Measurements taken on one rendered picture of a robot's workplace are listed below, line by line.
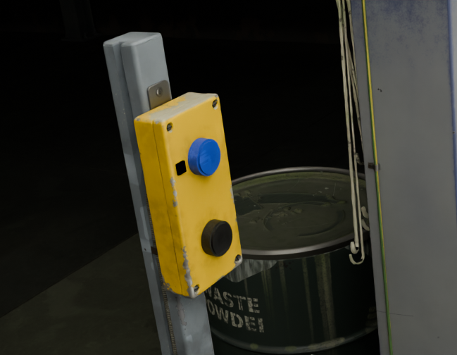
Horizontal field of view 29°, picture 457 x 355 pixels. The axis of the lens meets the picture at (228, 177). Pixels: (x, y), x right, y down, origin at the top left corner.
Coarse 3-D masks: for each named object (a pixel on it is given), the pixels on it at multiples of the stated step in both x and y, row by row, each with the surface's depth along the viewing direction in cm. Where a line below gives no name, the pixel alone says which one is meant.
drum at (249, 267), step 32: (256, 256) 223; (288, 256) 222; (320, 256) 223; (352, 256) 227; (224, 288) 234; (256, 288) 228; (288, 288) 225; (320, 288) 226; (352, 288) 229; (224, 320) 240; (256, 320) 232; (288, 320) 229; (320, 320) 229; (352, 320) 232; (224, 352) 246; (256, 352) 236; (288, 352) 232; (320, 352) 233; (352, 352) 236
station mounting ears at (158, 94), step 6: (156, 84) 117; (162, 84) 118; (150, 90) 116; (156, 90) 117; (162, 90) 118; (168, 90) 119; (150, 96) 117; (156, 96) 118; (162, 96) 118; (168, 96) 119; (150, 102) 117; (156, 102) 118; (162, 102) 119; (150, 108) 117
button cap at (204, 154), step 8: (192, 144) 116; (200, 144) 115; (208, 144) 116; (216, 144) 117; (192, 152) 115; (200, 152) 115; (208, 152) 116; (216, 152) 118; (192, 160) 115; (200, 160) 115; (208, 160) 116; (216, 160) 118; (192, 168) 116; (200, 168) 116; (208, 168) 117; (216, 168) 118
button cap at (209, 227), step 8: (208, 224) 120; (216, 224) 120; (224, 224) 121; (208, 232) 120; (216, 232) 120; (224, 232) 121; (208, 240) 119; (216, 240) 120; (224, 240) 121; (208, 248) 120; (216, 248) 120; (224, 248) 122
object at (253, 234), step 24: (240, 192) 265; (264, 192) 263; (288, 192) 260; (312, 192) 258; (336, 192) 256; (360, 192) 253; (240, 216) 249; (264, 216) 247; (288, 216) 245; (312, 216) 243; (336, 216) 241; (240, 240) 235; (264, 240) 233; (288, 240) 231; (312, 240) 229
